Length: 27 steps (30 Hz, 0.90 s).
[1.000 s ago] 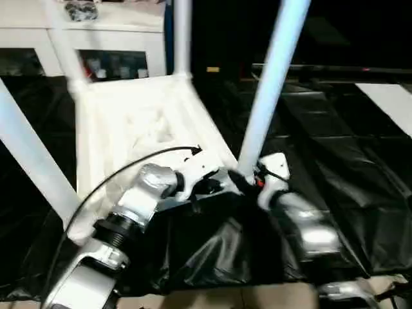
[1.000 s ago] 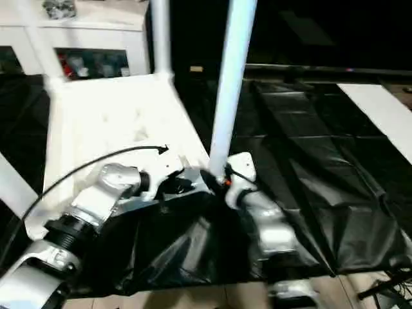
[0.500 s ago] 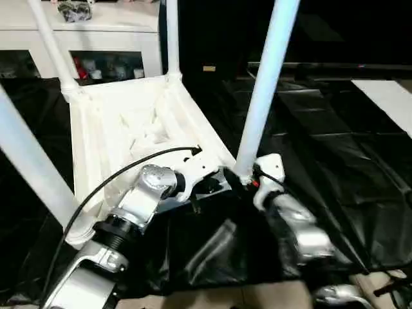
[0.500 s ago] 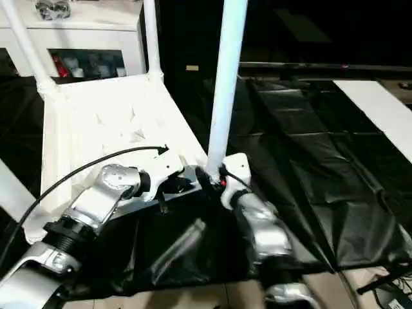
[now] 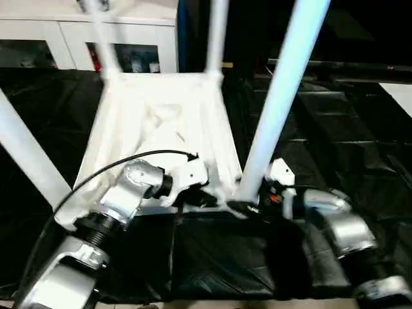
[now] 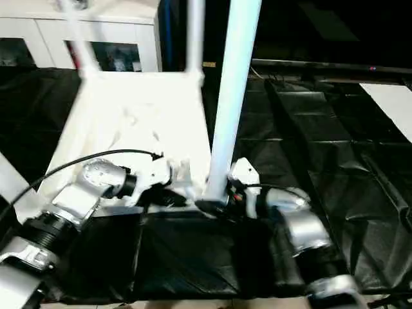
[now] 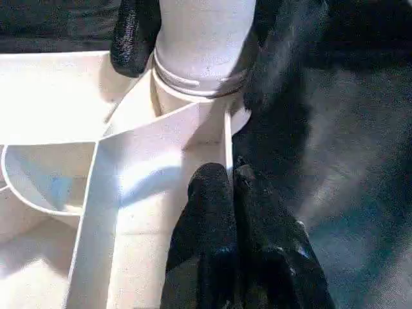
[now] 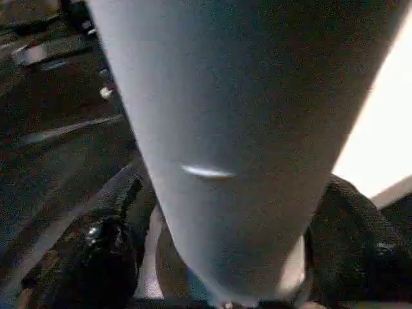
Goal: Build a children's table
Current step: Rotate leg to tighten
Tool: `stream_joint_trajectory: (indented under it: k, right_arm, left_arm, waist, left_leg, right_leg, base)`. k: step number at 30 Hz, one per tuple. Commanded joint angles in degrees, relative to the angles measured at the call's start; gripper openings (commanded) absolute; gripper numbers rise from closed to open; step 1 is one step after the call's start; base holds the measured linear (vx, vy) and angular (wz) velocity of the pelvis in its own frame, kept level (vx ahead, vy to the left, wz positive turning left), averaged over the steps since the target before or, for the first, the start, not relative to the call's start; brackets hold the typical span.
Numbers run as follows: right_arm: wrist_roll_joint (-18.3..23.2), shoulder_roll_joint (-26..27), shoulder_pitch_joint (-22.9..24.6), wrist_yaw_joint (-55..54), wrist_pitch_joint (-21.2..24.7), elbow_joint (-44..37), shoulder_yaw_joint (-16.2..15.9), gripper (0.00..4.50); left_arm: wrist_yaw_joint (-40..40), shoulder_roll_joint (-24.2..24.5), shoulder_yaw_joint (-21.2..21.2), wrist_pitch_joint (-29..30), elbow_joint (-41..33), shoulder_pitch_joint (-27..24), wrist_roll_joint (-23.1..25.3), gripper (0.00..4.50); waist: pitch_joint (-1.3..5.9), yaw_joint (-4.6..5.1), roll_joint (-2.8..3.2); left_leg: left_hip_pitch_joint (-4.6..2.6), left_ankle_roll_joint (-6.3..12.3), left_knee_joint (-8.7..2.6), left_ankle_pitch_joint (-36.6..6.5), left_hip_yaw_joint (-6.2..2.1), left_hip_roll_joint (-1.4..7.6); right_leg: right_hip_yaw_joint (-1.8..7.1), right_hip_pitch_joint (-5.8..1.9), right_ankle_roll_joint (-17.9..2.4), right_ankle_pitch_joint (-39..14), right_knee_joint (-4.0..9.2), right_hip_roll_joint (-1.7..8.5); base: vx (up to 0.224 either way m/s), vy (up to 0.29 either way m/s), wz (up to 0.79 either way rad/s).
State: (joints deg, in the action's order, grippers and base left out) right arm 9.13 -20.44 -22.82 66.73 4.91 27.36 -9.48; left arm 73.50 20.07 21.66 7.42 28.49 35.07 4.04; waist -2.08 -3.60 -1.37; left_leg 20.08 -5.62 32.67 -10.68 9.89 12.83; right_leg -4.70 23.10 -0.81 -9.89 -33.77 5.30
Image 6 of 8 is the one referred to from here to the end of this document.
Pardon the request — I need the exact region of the white plastic table top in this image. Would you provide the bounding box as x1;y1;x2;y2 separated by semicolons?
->
14;68;223;222

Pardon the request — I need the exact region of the black table mat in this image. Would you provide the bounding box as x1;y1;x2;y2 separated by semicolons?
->
0;66;412;305

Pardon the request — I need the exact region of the blue curtain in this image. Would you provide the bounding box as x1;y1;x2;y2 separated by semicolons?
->
156;0;172;71

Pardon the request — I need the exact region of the white glass-door cabinet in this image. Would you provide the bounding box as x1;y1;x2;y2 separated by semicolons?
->
0;0;162;73

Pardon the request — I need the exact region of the white flat board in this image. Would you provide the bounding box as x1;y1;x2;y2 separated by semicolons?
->
358;82;412;144

